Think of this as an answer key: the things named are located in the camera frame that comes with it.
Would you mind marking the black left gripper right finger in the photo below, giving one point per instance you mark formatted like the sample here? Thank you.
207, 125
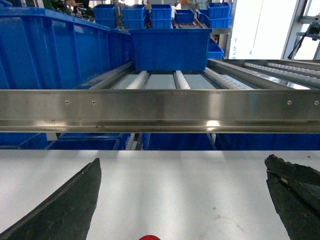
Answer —
295, 192

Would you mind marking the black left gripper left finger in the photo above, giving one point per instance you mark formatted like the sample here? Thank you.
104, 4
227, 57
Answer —
66, 214

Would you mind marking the red push button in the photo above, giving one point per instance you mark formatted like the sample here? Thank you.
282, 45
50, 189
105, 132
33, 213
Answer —
149, 237

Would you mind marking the stainless steel shelf rack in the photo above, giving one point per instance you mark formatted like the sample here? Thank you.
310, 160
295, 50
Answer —
27, 114

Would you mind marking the lower blue bin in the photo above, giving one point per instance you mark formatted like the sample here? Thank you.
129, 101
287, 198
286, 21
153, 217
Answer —
89, 141

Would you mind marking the black tripod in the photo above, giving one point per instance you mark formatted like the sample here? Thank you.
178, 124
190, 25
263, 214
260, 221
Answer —
313, 32

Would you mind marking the large blue bin left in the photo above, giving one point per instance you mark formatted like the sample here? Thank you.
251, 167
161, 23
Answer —
45, 49

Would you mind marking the blue bin on rollers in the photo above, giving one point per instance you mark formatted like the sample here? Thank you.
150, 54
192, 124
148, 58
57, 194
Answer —
175, 49

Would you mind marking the small blue bin stack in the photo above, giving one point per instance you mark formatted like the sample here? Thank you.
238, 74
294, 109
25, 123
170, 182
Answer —
217, 15

